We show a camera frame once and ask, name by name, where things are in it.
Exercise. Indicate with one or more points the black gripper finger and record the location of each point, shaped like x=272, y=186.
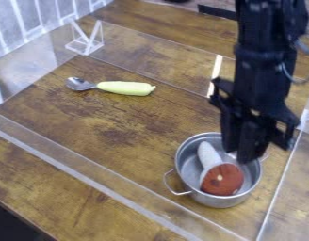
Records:
x=255, y=139
x=231, y=128

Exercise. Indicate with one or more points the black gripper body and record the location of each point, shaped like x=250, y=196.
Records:
x=255, y=95

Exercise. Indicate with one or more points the red and white plush mushroom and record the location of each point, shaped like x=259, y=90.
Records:
x=222, y=177

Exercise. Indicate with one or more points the silver pot with handles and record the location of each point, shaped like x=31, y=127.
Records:
x=190, y=168

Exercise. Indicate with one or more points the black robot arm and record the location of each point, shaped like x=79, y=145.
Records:
x=270, y=25

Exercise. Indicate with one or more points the black bar on table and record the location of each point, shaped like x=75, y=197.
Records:
x=218, y=12

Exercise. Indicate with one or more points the clear acrylic front barrier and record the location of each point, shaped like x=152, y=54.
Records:
x=162, y=210

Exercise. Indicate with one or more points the spoon with yellow-green handle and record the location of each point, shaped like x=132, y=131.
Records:
x=119, y=87

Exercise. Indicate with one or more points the clear acrylic triangular bracket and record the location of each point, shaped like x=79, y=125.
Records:
x=83, y=44

